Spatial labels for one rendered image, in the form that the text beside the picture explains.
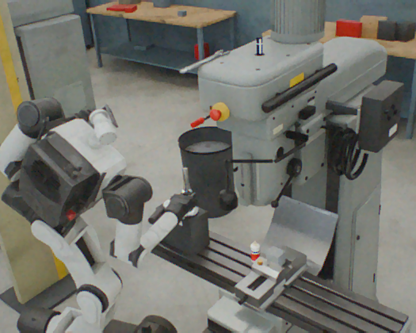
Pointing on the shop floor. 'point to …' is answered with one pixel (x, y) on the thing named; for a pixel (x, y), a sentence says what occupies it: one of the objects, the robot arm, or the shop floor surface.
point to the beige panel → (9, 101)
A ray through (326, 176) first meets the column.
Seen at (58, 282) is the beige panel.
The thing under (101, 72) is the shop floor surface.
